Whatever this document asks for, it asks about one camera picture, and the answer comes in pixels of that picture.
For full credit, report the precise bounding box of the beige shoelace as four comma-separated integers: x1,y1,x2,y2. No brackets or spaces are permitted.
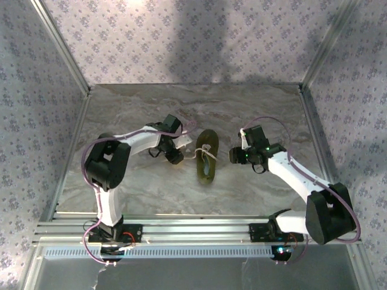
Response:
181,144,220,163

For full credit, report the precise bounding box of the olive green shoe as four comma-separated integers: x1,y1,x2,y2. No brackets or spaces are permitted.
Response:
195,129,220,185

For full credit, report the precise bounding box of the black controller board with light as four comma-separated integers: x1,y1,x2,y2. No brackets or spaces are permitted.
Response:
271,245,293,263

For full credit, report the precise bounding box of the grey metal shelf plate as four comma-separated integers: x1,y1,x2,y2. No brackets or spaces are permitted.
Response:
39,258,360,290

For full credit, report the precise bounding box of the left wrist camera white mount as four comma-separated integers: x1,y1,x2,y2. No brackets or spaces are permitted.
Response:
174,134,194,149

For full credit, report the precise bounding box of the aluminium side rail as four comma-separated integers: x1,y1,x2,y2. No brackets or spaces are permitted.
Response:
298,84,357,221
39,92,93,221

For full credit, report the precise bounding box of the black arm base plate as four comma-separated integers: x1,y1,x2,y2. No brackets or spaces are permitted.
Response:
248,223,305,243
87,224,143,244

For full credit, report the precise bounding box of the aluminium mounting rail beam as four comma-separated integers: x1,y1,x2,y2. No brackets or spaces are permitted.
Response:
31,214,363,246

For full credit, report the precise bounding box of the aluminium frame post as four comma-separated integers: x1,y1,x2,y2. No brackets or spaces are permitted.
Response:
30,0,92,95
299,0,363,91

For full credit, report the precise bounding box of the grey slotted cable duct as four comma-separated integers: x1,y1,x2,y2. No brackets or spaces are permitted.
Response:
42,245,275,260

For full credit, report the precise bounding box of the aluminium frame leg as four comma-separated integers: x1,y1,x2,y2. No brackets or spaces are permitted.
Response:
347,243,379,290
22,244,46,290

